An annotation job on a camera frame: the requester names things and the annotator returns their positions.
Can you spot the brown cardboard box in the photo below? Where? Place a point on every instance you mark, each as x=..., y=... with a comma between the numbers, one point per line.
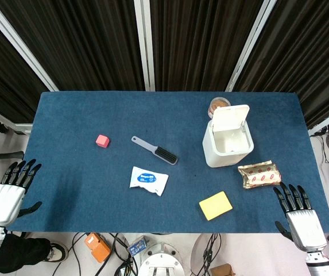
x=223, y=270

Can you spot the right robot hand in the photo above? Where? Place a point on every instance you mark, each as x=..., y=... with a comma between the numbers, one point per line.
x=305, y=227

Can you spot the yellow sponge pad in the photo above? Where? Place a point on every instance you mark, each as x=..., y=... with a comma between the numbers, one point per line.
x=215, y=206

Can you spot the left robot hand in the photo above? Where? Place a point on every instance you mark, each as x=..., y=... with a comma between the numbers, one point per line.
x=4, y=201

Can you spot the black curtain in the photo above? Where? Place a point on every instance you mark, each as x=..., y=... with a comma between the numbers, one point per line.
x=164, y=43

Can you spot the brown round jar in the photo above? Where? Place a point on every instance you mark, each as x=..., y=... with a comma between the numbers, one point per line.
x=216, y=105

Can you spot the white wet wipes packet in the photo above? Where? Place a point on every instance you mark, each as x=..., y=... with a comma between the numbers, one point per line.
x=148, y=180

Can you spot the blue table cloth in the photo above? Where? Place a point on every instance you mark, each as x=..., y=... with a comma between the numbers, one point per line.
x=164, y=161

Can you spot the orange box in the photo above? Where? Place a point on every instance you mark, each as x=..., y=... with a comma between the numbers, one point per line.
x=97, y=247

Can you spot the black trouser leg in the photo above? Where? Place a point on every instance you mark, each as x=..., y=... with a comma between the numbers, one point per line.
x=17, y=253

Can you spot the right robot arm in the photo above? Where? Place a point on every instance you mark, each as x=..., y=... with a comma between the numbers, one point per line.
x=320, y=263

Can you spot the blue printed card box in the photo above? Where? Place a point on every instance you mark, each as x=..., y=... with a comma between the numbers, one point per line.
x=137, y=246

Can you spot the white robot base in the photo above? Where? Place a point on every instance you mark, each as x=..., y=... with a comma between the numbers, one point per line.
x=160, y=261

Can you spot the gold snack packet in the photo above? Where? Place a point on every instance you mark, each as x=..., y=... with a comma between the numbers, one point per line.
x=259, y=174

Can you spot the pink cube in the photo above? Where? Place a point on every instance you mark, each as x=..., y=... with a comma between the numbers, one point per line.
x=102, y=141

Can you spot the white desktop trash bin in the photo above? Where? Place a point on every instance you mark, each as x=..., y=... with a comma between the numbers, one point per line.
x=228, y=138

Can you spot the black white sneaker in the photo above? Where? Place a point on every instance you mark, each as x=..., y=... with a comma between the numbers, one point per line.
x=57, y=252

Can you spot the white frame post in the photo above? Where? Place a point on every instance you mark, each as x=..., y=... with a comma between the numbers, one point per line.
x=250, y=46
x=144, y=44
x=17, y=43

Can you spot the grey black brush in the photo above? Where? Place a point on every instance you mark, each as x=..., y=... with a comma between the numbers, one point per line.
x=155, y=150

